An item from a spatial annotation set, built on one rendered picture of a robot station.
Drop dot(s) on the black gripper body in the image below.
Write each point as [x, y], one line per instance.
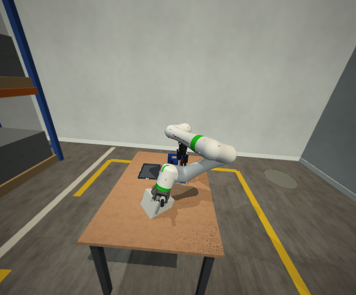
[183, 149]

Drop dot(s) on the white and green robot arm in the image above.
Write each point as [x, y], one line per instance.
[214, 153]

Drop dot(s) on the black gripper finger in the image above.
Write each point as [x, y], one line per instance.
[185, 158]
[178, 156]

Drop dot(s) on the blue plastic crate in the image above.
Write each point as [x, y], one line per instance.
[170, 158]

